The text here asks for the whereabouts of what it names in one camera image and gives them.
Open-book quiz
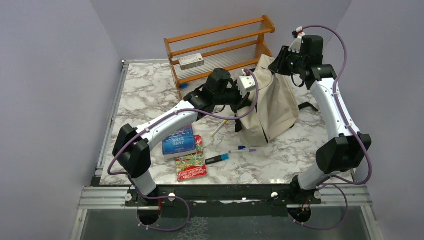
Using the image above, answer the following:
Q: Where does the white purple-capped pen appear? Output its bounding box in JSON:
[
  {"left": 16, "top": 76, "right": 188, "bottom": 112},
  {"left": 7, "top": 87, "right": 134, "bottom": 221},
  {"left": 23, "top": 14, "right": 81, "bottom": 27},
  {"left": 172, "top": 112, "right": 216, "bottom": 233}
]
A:
[{"left": 228, "top": 148, "right": 257, "bottom": 154}]

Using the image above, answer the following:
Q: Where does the blue Jane Eyre book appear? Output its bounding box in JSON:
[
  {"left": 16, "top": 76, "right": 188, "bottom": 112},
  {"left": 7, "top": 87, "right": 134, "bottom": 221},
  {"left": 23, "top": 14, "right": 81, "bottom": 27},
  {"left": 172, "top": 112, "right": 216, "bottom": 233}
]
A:
[{"left": 162, "top": 124, "right": 197, "bottom": 159}]

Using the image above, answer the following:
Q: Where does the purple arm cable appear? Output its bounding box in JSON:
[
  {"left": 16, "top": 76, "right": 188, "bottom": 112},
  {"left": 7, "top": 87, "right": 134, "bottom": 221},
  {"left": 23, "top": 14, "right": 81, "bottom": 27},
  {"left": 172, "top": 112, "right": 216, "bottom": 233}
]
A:
[
  {"left": 106, "top": 67, "right": 260, "bottom": 233},
  {"left": 287, "top": 25, "right": 374, "bottom": 231}
]

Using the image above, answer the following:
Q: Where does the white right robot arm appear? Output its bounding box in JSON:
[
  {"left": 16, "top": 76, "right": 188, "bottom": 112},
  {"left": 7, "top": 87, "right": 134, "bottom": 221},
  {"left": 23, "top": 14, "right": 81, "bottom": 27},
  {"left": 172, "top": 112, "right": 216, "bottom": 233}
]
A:
[{"left": 268, "top": 31, "right": 372, "bottom": 204}]

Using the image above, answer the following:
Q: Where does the wooden two-tier shelf rack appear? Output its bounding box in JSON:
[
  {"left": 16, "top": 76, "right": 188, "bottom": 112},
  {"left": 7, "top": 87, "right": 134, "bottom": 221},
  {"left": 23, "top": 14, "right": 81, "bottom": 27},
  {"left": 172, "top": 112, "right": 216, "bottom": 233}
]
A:
[{"left": 164, "top": 15, "right": 276, "bottom": 95}]

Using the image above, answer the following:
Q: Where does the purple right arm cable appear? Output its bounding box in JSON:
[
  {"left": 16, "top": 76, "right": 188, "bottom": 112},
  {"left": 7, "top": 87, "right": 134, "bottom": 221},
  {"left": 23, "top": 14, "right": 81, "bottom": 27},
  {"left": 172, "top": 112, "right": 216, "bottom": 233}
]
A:
[{"left": 287, "top": 25, "right": 374, "bottom": 231}]

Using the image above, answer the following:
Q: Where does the white red box on shelf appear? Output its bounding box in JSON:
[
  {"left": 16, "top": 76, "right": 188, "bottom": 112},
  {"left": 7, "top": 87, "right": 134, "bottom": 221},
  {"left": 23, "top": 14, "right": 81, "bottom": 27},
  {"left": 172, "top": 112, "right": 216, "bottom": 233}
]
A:
[{"left": 178, "top": 53, "right": 204, "bottom": 71}]

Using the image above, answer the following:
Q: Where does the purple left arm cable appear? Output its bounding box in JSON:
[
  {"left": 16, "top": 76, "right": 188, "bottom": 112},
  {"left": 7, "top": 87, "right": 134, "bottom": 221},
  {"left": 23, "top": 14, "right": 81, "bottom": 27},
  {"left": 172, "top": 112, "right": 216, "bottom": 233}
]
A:
[{"left": 106, "top": 67, "right": 260, "bottom": 233}]

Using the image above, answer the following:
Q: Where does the black blue highlighter marker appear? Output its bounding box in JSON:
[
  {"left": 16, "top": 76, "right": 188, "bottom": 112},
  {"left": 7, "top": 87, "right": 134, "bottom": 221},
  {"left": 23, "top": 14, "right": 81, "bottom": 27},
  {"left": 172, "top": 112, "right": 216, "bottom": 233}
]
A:
[{"left": 205, "top": 153, "right": 229, "bottom": 165}]

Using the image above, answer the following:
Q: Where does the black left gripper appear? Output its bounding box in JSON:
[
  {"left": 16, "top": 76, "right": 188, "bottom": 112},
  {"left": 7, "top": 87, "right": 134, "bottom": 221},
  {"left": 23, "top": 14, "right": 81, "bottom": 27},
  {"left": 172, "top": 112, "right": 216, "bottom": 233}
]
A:
[{"left": 214, "top": 79, "right": 253, "bottom": 114}]

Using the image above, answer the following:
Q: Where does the red Treehouse book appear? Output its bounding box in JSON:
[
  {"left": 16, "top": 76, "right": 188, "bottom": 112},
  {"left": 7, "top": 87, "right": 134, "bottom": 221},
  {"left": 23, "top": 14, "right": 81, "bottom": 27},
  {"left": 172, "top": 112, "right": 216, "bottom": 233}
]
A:
[{"left": 175, "top": 135, "right": 208, "bottom": 182}]

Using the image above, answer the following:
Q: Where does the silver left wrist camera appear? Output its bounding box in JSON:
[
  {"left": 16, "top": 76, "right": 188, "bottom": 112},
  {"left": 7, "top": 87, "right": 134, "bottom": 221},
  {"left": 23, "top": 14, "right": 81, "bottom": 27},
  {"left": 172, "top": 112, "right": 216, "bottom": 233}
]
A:
[{"left": 237, "top": 75, "right": 256, "bottom": 96}]

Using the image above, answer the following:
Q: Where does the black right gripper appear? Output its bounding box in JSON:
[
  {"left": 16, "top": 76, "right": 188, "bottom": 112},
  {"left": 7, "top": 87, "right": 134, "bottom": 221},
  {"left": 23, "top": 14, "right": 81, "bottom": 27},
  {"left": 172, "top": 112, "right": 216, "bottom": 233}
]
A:
[{"left": 268, "top": 46, "right": 306, "bottom": 77}]

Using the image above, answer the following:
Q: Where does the white yellow-tipped pen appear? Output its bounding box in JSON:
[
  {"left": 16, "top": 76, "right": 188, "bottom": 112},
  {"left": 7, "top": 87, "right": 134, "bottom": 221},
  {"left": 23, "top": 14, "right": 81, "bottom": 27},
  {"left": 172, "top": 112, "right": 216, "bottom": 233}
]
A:
[{"left": 210, "top": 120, "right": 228, "bottom": 138}]

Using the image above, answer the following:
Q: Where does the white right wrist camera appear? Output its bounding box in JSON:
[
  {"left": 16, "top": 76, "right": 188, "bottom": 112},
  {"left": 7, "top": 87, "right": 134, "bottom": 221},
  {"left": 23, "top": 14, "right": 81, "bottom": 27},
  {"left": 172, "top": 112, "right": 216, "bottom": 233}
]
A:
[{"left": 289, "top": 26, "right": 305, "bottom": 54}]

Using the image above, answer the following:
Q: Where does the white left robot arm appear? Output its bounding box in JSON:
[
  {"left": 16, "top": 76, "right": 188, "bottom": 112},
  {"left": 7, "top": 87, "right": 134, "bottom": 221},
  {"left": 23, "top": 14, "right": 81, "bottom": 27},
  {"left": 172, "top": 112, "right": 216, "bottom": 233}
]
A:
[{"left": 107, "top": 68, "right": 259, "bottom": 206}]

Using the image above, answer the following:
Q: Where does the beige canvas backpack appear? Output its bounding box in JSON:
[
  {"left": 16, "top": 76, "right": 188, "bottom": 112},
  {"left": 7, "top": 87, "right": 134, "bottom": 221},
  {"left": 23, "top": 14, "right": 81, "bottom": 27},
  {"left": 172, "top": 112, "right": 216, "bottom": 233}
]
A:
[{"left": 236, "top": 54, "right": 300, "bottom": 147}]

